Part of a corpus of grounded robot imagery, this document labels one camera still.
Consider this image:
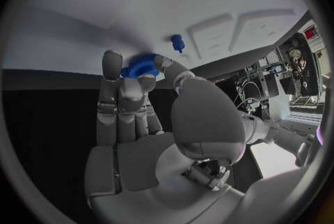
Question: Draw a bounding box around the white task board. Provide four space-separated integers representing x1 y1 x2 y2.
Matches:
2 0 311 85

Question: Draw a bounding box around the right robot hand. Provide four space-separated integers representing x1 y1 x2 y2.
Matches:
83 50 249 224

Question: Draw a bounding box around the blue peg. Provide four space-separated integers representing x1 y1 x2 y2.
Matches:
170 34 186 54

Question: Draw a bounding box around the blue gear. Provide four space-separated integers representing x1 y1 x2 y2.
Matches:
120 53 160 79

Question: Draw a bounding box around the equipment rack with cables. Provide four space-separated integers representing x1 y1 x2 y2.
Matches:
234 51 291 119

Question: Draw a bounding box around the person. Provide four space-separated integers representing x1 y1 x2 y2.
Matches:
287 46 312 84

